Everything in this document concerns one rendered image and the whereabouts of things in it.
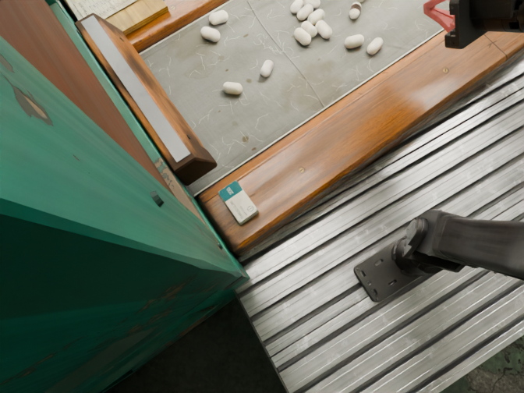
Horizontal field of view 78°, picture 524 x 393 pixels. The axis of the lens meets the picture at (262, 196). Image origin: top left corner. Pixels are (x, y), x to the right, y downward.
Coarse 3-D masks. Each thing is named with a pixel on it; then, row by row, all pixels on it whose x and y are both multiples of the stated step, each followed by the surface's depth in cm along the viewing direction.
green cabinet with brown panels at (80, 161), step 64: (0, 0) 19; (0, 64) 7; (64, 64) 26; (0, 128) 5; (64, 128) 9; (128, 128) 41; (0, 192) 4; (64, 192) 6; (128, 192) 11; (0, 256) 5; (64, 256) 6; (128, 256) 8; (192, 256) 15; (0, 320) 8; (64, 320) 11; (128, 320) 18; (0, 384) 13; (64, 384) 32
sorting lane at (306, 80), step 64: (256, 0) 65; (320, 0) 64; (384, 0) 64; (192, 64) 61; (256, 64) 61; (320, 64) 60; (384, 64) 60; (192, 128) 58; (256, 128) 57; (192, 192) 55
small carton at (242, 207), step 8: (232, 184) 50; (224, 192) 50; (232, 192) 50; (240, 192) 50; (224, 200) 50; (232, 200) 49; (240, 200) 49; (248, 200) 49; (232, 208) 49; (240, 208) 49; (248, 208) 49; (256, 208) 49; (240, 216) 49; (248, 216) 49; (240, 224) 50
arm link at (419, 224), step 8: (416, 224) 47; (424, 224) 46; (408, 232) 49; (416, 232) 46; (424, 232) 46; (408, 240) 48; (416, 240) 47; (408, 248) 49; (408, 256) 49; (416, 256) 49; (424, 256) 49; (432, 256) 49; (432, 264) 49; (440, 264) 49; (448, 264) 49; (456, 264) 49; (456, 272) 49
